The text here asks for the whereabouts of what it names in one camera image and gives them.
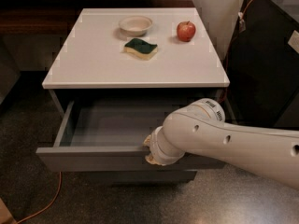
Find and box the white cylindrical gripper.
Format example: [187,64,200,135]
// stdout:
[143,126,185,166]

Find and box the grey top drawer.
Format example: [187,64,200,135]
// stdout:
[36,97,221,172]

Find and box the grey drawer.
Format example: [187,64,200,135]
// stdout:
[86,171,196,185]
[36,97,221,172]

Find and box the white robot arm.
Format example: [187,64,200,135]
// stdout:
[144,98,299,189]

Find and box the grey bottom drawer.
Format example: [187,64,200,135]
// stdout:
[86,171,196,185]

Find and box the white-topped drawer cabinet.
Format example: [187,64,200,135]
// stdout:
[41,7,231,186]

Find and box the green and yellow sponge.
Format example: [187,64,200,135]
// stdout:
[124,38,158,60]

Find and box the red apple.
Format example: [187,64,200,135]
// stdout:
[177,21,196,42]

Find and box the cream plastic bowl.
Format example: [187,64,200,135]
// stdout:
[119,16,152,36]

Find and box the dark wooden shelf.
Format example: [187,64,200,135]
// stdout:
[0,0,194,35]

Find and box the orange cable on floor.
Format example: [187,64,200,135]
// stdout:
[15,171,64,224]

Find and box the orange cable at right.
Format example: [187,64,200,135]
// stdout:
[218,0,299,105]

